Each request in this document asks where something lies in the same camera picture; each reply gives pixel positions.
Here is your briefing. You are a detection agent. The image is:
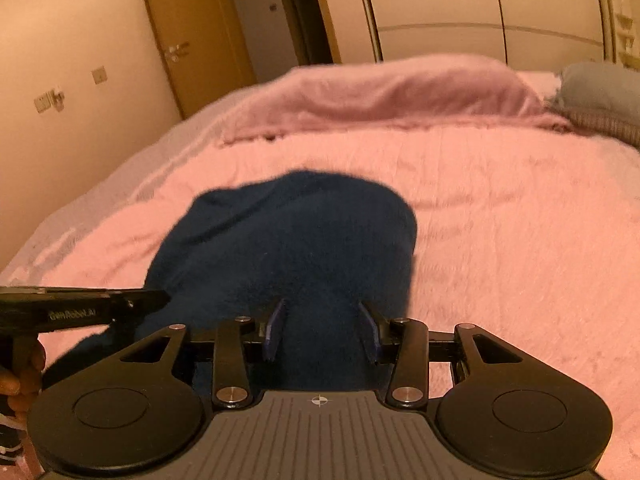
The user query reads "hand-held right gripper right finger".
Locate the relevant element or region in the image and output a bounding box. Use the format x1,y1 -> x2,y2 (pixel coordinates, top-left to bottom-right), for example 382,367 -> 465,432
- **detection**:
357,300 -> 527,406

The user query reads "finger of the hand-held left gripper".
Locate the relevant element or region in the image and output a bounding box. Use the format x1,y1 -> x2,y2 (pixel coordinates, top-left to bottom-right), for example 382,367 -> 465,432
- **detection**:
112,289 -> 172,327

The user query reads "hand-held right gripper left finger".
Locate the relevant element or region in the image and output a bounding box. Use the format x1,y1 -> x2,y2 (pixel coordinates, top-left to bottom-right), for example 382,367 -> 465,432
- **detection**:
118,299 -> 289,409

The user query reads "dark blue garment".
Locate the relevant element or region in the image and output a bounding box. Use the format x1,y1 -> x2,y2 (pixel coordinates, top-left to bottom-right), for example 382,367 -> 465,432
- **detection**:
42,170 -> 419,392

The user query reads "person's left hand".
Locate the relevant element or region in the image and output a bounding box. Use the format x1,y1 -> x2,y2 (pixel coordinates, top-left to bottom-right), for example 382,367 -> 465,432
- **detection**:
0,341 -> 48,412

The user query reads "pink bed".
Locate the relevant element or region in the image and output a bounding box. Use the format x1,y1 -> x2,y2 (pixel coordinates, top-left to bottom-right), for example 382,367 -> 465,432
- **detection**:
0,71 -> 640,471

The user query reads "folded mauve blanket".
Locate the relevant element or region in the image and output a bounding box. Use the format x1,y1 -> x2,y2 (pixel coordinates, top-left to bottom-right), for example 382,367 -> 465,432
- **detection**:
216,55 -> 571,147

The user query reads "wooden door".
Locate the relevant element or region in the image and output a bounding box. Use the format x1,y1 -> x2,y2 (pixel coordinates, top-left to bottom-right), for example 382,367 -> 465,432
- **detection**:
135,0 -> 257,120

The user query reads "ribbed grey cushion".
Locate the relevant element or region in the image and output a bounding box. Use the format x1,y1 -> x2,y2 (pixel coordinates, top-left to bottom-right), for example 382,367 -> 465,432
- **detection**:
565,108 -> 640,150

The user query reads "grey pillow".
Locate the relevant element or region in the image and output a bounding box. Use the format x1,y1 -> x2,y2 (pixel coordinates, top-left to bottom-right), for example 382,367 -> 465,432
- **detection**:
547,61 -> 640,117

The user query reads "cream wardrobe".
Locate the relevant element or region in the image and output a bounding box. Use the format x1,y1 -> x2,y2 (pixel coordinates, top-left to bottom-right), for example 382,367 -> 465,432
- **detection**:
307,0 -> 617,69

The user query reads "wall socket plate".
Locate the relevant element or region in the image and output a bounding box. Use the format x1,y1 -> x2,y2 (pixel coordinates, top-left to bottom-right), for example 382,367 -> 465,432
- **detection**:
33,87 -> 67,114

